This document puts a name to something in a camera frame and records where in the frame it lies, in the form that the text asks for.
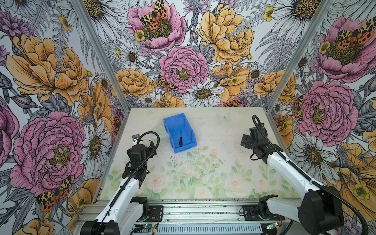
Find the right aluminium frame post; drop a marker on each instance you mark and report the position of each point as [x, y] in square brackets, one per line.
[298, 53]

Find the green circuit board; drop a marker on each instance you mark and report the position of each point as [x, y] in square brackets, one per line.
[148, 228]
[273, 226]

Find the aluminium frame post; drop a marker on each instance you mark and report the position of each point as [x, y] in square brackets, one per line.
[298, 53]
[98, 47]

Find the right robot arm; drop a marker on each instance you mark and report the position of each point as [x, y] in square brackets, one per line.
[319, 210]

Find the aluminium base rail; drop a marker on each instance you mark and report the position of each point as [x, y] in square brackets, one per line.
[202, 211]

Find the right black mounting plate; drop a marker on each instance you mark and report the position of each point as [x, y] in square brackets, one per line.
[251, 213]

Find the left green circuit board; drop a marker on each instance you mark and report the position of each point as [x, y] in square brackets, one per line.
[148, 228]

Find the black mounting plate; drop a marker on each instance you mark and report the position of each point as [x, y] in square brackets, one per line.
[155, 214]
[251, 213]

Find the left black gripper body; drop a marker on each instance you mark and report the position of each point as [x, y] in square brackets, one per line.
[149, 150]

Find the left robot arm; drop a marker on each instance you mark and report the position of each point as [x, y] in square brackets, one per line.
[125, 208]

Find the right green circuit board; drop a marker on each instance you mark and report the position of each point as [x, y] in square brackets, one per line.
[273, 226]

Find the white vented cable duct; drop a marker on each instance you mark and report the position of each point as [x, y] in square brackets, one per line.
[210, 229]

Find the left aluminium frame post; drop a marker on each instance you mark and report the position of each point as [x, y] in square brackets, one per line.
[98, 47]

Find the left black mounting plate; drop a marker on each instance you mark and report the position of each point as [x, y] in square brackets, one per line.
[155, 214]

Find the blue plastic bin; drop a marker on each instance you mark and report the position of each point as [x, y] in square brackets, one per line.
[178, 126]

